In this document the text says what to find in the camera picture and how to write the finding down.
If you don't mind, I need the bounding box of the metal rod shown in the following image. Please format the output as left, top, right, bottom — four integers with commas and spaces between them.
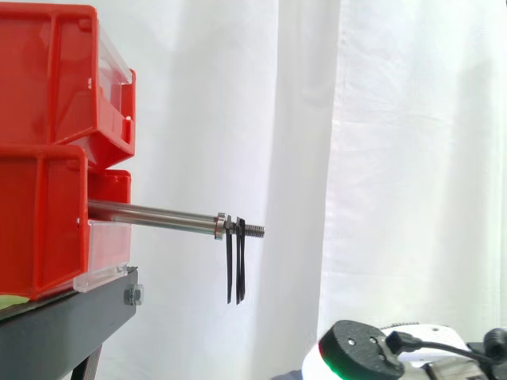
87, 199, 265, 242

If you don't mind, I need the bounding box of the thin dark loop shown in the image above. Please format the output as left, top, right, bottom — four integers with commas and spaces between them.
235, 216, 247, 306
226, 215, 235, 306

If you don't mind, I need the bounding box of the red plastic bin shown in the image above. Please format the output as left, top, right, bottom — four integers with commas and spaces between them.
0, 5, 137, 168
0, 144, 132, 301

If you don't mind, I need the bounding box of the black metal stand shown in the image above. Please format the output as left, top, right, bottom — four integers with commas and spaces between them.
0, 265, 147, 380

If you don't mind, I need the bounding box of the thin black cable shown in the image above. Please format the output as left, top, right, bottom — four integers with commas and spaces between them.
384, 327, 507, 363

